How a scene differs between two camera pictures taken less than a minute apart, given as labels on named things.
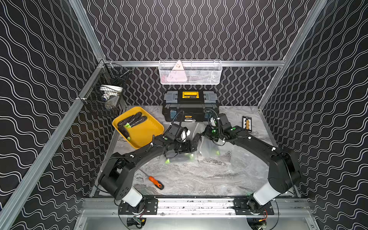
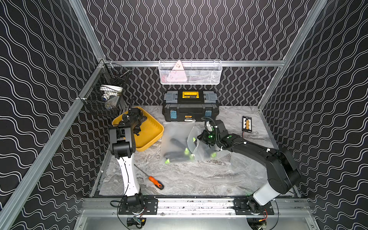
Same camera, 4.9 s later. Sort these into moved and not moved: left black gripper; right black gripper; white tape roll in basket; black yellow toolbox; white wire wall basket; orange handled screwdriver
Moved: left black gripper; right black gripper
Not moved: white wire wall basket; orange handled screwdriver; black yellow toolbox; white tape roll in basket
